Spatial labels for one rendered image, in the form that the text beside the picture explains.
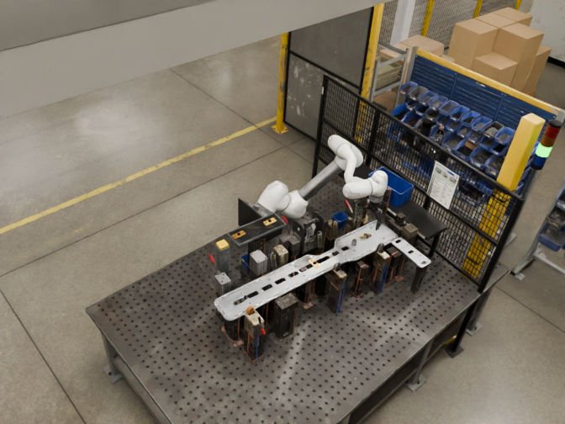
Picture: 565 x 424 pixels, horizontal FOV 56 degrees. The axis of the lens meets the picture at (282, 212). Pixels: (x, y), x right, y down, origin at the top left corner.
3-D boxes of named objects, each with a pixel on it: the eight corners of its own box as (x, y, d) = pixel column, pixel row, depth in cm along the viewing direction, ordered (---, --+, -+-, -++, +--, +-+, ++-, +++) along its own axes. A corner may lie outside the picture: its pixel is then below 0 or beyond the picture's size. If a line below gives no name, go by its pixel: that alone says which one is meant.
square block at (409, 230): (400, 268, 387) (410, 232, 363) (392, 262, 392) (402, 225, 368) (408, 264, 391) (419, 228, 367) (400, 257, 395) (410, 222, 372)
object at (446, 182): (448, 211, 370) (461, 176, 350) (425, 193, 383) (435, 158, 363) (451, 210, 371) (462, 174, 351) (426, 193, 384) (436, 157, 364)
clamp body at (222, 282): (221, 324, 341) (220, 287, 317) (213, 312, 347) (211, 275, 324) (234, 318, 345) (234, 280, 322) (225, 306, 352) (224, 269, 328)
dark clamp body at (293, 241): (288, 287, 368) (293, 247, 343) (277, 275, 376) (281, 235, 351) (301, 281, 373) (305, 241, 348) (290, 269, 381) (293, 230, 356)
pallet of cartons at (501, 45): (483, 124, 691) (509, 46, 623) (434, 98, 737) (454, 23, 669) (532, 98, 752) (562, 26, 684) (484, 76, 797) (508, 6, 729)
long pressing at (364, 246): (229, 325, 305) (229, 324, 304) (210, 300, 318) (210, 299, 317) (400, 237, 370) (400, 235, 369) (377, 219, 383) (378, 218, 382)
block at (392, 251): (387, 287, 373) (394, 259, 354) (376, 277, 379) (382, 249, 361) (396, 281, 377) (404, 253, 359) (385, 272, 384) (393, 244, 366)
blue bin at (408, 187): (397, 208, 387) (400, 194, 379) (365, 188, 404) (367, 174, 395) (410, 198, 396) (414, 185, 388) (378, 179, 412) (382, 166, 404)
